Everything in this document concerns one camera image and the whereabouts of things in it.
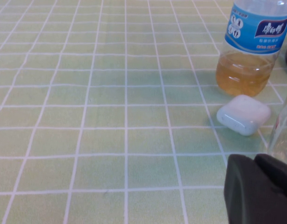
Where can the clear bottle with white cap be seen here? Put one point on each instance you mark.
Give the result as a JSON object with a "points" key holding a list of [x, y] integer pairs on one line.
{"points": [[283, 140]]}

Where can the blue-label bottle with yellow liquid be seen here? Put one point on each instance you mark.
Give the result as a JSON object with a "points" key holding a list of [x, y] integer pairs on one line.
{"points": [[244, 77]]}

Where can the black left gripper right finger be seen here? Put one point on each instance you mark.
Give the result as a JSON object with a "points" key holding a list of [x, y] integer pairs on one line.
{"points": [[276, 175]]}

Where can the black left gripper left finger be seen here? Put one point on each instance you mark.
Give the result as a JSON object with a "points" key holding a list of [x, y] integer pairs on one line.
{"points": [[246, 203]]}

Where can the green checkered tablecloth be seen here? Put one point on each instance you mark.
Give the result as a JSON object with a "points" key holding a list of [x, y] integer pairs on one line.
{"points": [[110, 116]]}

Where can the white earbuds case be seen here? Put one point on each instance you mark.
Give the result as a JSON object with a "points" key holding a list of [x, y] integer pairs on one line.
{"points": [[244, 114]]}

